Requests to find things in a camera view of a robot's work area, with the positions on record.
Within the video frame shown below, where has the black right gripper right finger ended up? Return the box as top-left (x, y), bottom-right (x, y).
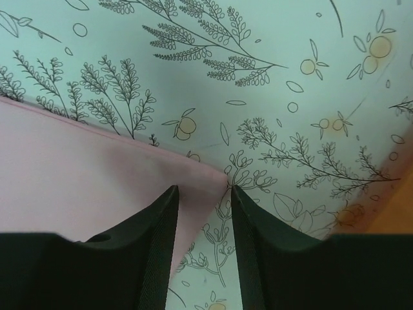
top-left (231, 186), bottom-right (412, 309)

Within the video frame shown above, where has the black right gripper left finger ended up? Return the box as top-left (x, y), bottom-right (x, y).
top-left (1, 186), bottom-right (179, 309)

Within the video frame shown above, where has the pink t shirt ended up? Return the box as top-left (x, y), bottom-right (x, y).
top-left (1, 98), bottom-right (227, 272)

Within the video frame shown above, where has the floral patterned table mat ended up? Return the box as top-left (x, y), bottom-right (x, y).
top-left (0, 0), bottom-right (413, 310)

